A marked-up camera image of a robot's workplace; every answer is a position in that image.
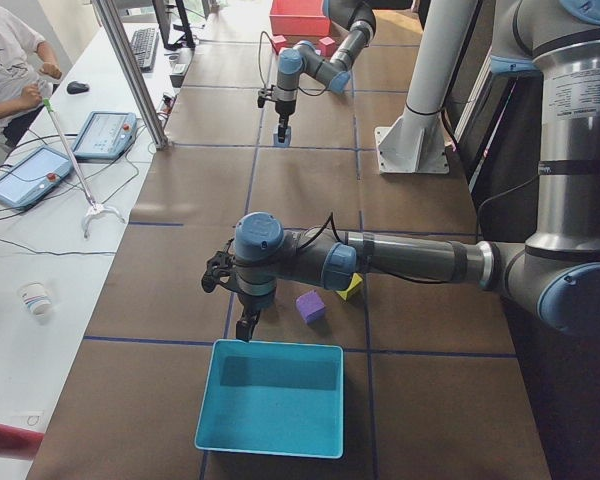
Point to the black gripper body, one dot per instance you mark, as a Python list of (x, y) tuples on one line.
[(284, 107), (253, 304)]

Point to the light blue foam block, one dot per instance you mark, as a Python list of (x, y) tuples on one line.
[(282, 143)]

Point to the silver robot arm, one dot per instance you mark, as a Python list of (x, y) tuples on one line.
[(330, 63), (555, 273)]

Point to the purple foam block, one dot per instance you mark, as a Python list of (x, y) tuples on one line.
[(310, 306)]

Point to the red foam block left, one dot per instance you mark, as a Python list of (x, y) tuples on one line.
[(278, 42)]

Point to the red foam block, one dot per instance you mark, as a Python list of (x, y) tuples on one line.
[(278, 42), (327, 46)]

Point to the red foam block right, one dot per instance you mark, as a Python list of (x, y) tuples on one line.
[(327, 46)]

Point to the blue tray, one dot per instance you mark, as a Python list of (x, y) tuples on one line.
[(273, 398)]

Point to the pink red tray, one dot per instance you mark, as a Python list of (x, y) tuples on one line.
[(298, 18)]

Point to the yellow foam block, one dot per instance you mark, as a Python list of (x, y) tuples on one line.
[(352, 289)]

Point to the white pole with base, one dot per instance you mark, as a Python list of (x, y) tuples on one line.
[(414, 144)]

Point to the black keyboard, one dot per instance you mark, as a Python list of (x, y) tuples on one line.
[(143, 44)]

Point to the black monitor stand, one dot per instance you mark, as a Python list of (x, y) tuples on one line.
[(174, 25)]

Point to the teach pendant far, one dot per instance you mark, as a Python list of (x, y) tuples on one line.
[(105, 136)]

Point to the teach pendant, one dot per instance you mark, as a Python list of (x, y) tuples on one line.
[(105, 136), (33, 177)]

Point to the reacher grabber stick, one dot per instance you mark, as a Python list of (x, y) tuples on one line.
[(95, 209)]

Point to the black computer mouse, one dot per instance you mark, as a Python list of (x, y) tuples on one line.
[(75, 87)]

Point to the paper cup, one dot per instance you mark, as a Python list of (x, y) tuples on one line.
[(35, 298)]

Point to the teach pendant near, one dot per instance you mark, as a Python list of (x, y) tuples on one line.
[(33, 177)]

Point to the red cylinder object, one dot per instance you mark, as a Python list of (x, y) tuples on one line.
[(18, 443)]

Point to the seated person white shirt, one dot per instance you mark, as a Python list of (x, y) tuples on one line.
[(29, 72)]

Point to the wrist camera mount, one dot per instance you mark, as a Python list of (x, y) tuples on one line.
[(264, 95), (220, 271)]

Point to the aluminium frame post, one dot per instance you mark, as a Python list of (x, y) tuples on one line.
[(117, 35)]

